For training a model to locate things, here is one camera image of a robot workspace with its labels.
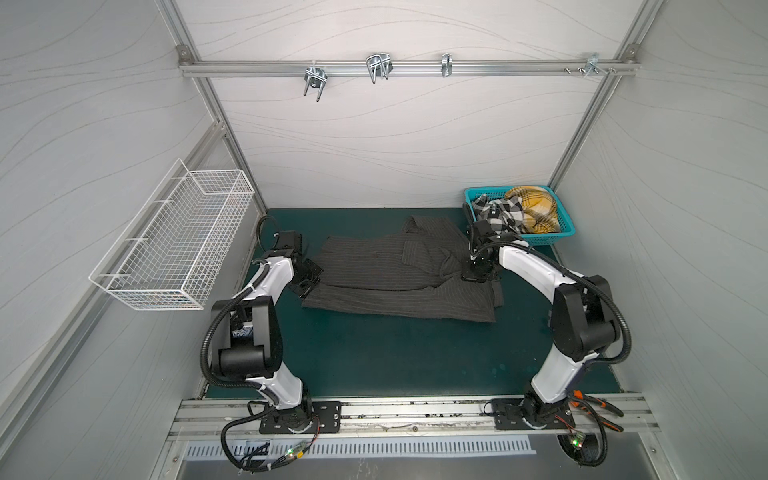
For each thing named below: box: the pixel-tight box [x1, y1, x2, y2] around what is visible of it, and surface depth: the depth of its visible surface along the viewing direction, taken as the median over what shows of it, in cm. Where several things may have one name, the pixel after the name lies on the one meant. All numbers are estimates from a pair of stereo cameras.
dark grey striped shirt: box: [302, 214, 505, 322], surface depth 98 cm
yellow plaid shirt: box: [504, 186, 560, 233], surface depth 109 cm
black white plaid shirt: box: [472, 194, 524, 234], surface depth 109 cm
